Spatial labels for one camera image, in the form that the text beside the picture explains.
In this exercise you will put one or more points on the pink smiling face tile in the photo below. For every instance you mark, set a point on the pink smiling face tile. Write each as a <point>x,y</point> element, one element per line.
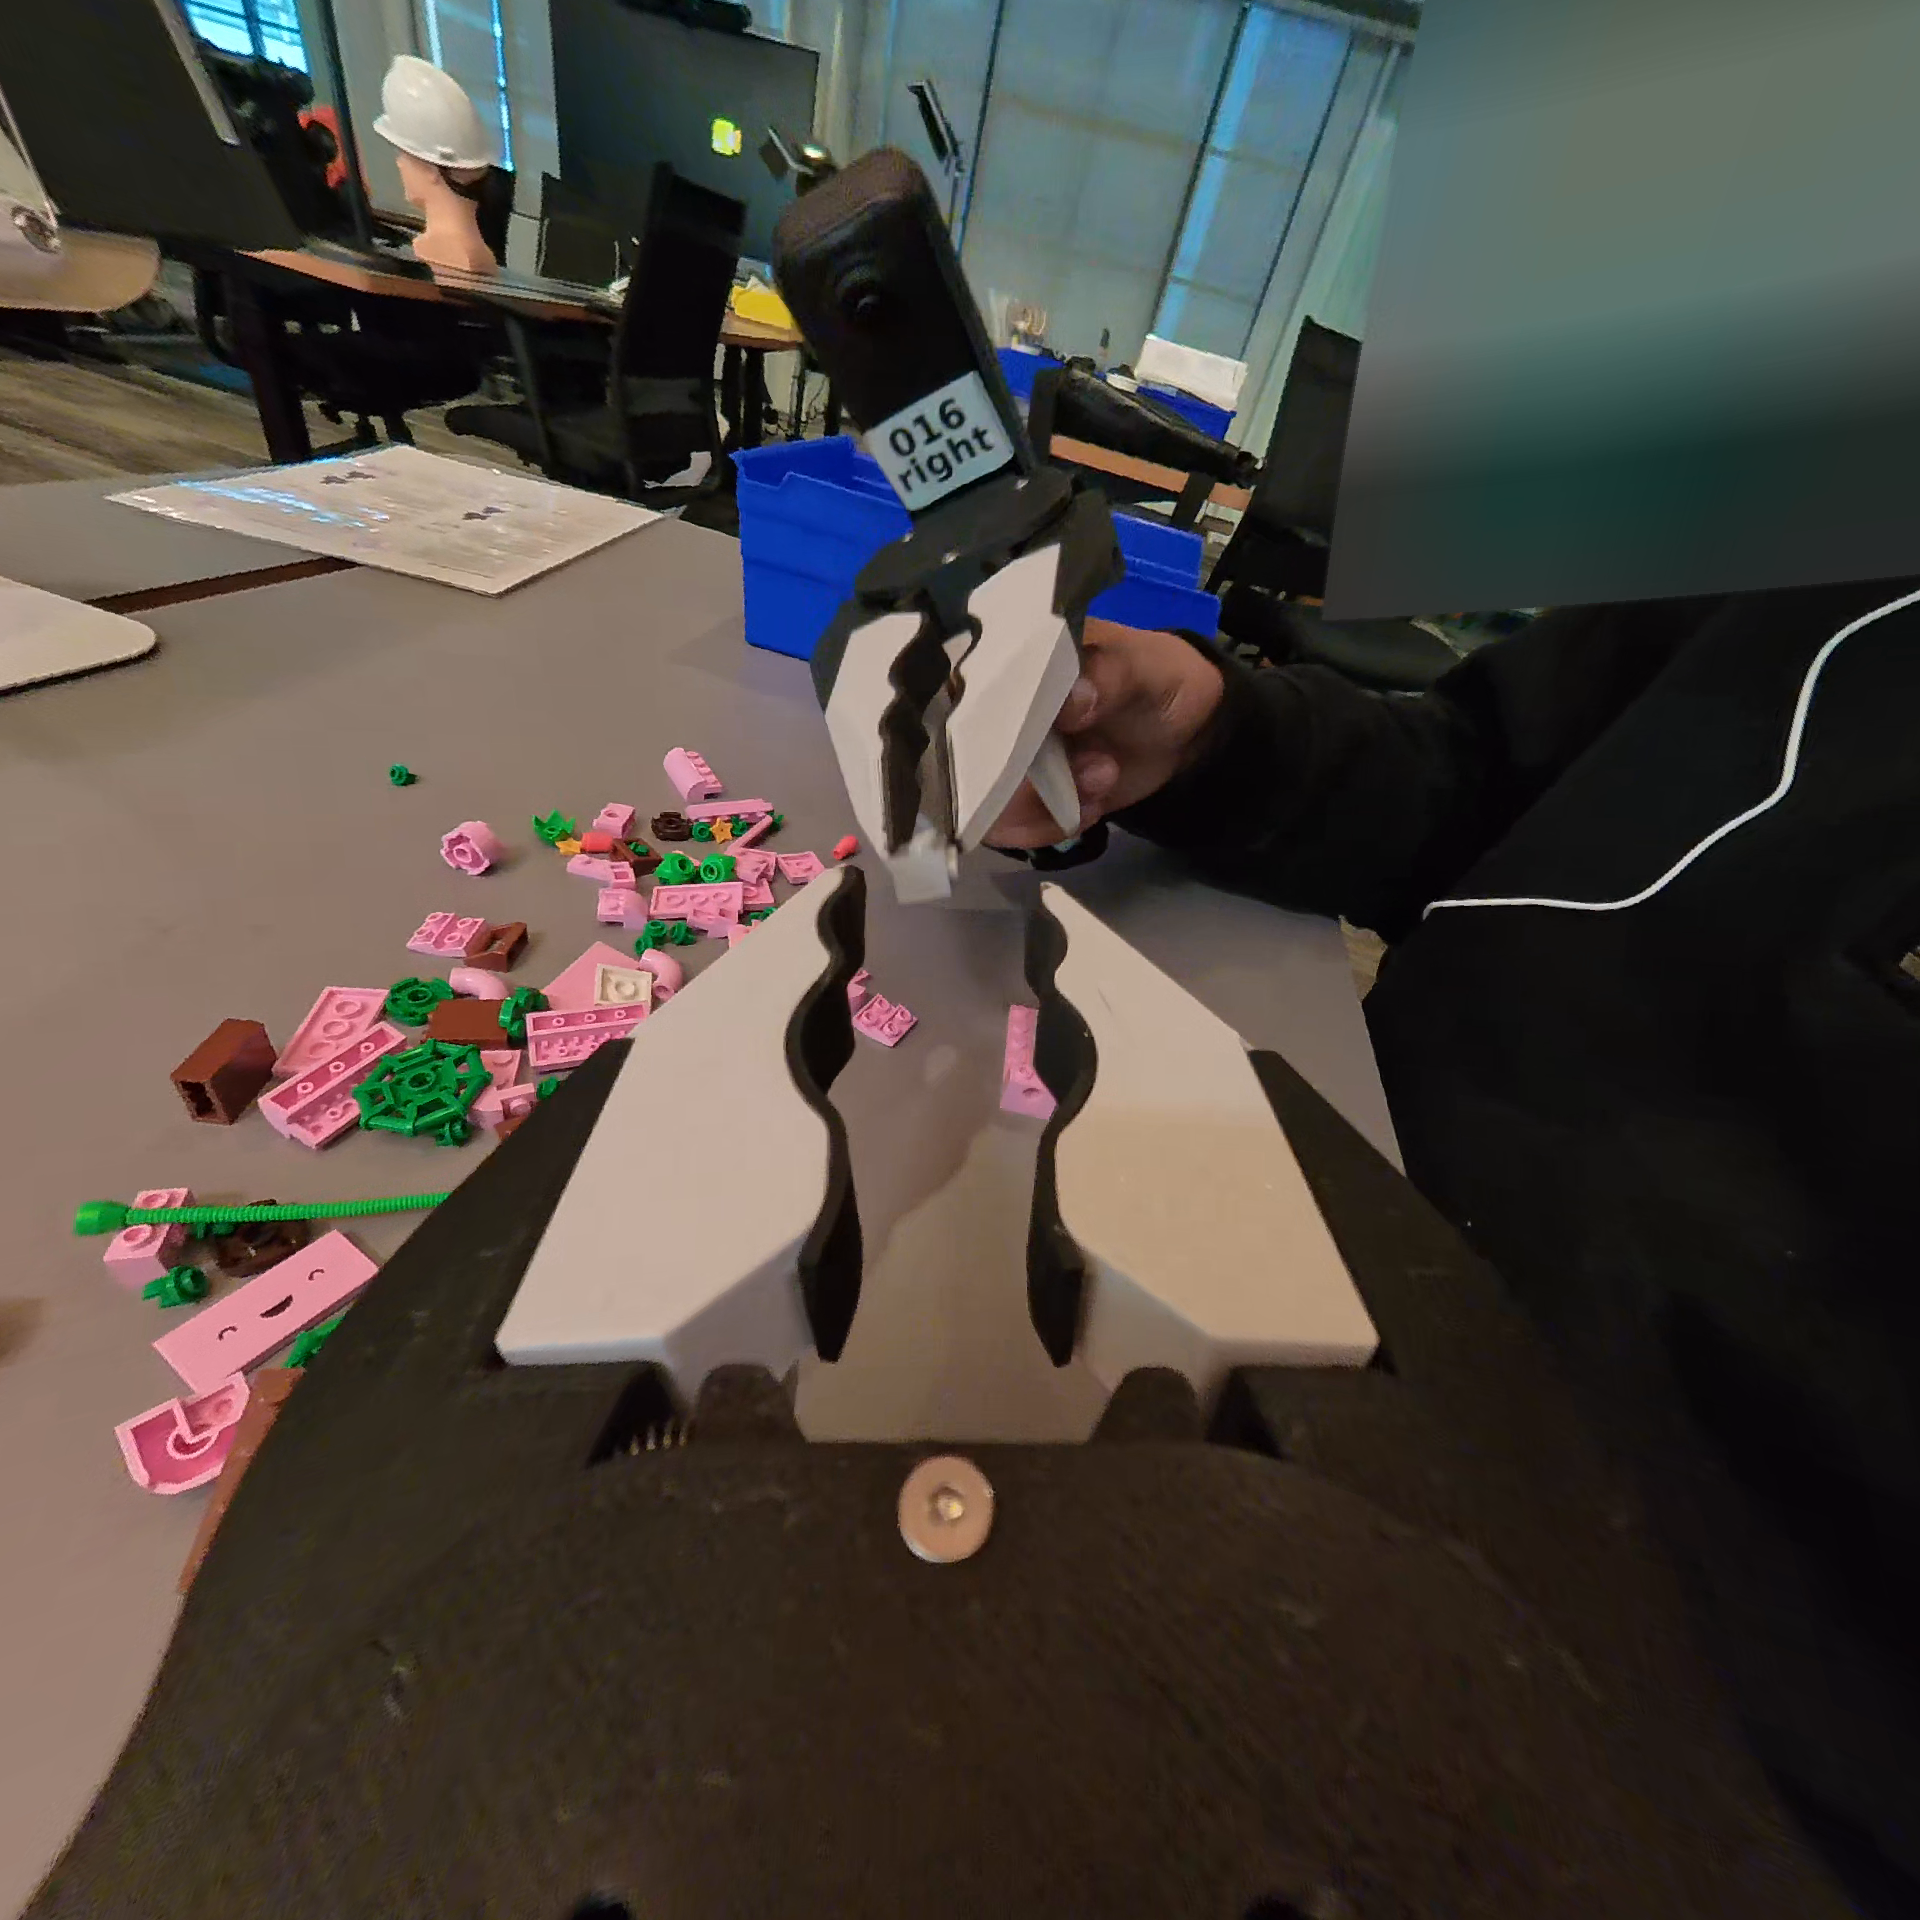
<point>265,1309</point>

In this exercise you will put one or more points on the white hard hat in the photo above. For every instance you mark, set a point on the white hard hat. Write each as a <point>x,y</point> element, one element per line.
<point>428,113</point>

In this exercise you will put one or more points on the black partition panel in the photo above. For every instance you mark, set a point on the black partition panel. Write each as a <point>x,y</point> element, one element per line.
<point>107,107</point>

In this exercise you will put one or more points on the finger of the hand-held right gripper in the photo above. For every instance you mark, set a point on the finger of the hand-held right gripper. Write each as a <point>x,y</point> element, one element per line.
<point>862,705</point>
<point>1020,676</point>

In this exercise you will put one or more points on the black office chair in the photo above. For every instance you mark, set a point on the black office chair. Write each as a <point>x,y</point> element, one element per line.
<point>662,346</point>
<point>1306,481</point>

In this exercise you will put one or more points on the mannequin head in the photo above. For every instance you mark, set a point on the mannequin head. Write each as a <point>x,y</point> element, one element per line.
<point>452,225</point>

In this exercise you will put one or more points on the black monitor on stand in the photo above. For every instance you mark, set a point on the black monitor on stand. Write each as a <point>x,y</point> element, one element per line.
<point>675,91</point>

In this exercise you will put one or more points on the white book stand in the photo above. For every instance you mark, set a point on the white book stand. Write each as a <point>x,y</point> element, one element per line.
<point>60,639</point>

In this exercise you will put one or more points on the person's right hand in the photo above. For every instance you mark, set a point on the person's right hand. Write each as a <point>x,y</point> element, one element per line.
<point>1149,722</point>

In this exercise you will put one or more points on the person's right forearm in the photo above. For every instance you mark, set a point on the person's right forearm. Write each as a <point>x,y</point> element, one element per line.
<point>1337,781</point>

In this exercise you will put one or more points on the long pink plate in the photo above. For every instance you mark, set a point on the long pink plate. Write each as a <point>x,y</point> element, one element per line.
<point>1027,1067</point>

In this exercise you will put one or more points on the blue plastic bin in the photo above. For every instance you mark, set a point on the blue plastic bin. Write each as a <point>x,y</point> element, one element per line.
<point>1109,399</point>
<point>796,556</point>

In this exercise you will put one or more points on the printed paper sheet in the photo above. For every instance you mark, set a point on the printed paper sheet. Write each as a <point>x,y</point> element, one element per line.
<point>389,511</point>

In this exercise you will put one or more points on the black light stand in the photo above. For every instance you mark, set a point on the black light stand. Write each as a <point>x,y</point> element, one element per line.
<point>938,129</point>

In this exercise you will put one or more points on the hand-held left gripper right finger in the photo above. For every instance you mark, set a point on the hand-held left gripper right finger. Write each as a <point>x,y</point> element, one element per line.
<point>1214,1215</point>

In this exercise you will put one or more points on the green vine piece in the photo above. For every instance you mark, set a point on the green vine piece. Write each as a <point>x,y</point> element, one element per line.
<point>255,1210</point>

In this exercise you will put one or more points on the green web piece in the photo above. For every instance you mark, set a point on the green web piece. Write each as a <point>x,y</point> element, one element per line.
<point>418,1089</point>

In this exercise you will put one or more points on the small yellow box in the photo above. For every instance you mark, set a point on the small yellow box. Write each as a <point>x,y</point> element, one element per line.
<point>762,307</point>

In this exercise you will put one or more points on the wooden office desk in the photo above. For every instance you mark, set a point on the wooden office desk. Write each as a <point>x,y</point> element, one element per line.
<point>375,285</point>

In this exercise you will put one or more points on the pile of pink toy bricks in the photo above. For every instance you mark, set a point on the pile of pink toy bricks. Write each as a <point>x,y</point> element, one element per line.
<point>339,1081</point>

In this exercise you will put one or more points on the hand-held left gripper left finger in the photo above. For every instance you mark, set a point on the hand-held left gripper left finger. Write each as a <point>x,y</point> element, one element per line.
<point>675,1202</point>

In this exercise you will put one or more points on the pink flower brick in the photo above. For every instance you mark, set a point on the pink flower brick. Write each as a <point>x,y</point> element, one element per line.
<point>470,849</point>

